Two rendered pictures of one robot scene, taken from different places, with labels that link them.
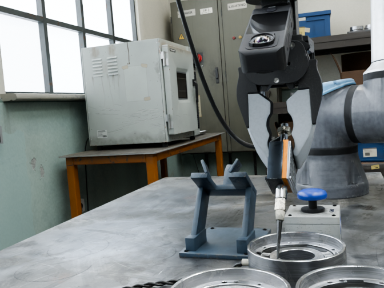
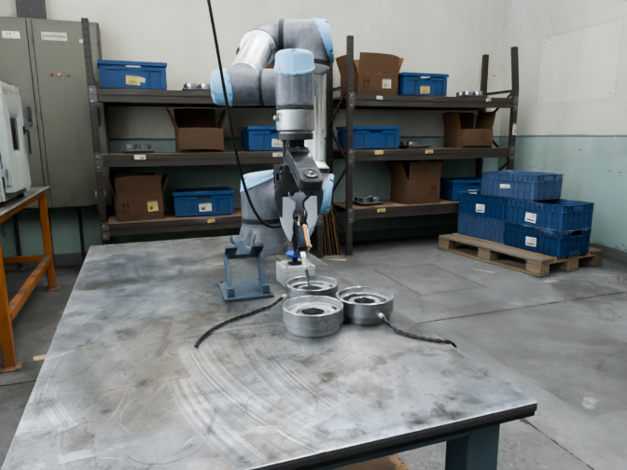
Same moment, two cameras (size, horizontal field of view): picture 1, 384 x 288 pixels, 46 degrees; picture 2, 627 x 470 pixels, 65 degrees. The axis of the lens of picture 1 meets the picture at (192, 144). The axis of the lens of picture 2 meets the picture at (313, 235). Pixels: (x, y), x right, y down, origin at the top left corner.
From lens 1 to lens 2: 0.56 m
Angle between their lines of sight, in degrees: 39
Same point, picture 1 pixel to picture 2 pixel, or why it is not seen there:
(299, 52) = not seen: hidden behind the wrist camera
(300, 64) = not seen: hidden behind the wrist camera
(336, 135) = (272, 210)
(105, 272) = (190, 318)
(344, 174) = (277, 237)
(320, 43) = (158, 96)
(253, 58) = (309, 184)
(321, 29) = (157, 81)
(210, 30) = (17, 60)
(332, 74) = (164, 127)
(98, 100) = not seen: outside the picture
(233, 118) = (53, 169)
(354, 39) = (191, 97)
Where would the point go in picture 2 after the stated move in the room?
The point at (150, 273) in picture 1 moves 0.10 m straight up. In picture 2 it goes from (222, 312) to (220, 261)
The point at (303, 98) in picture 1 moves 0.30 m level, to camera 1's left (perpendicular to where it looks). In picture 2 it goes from (313, 200) to (168, 216)
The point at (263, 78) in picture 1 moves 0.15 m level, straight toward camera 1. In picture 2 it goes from (293, 188) to (333, 196)
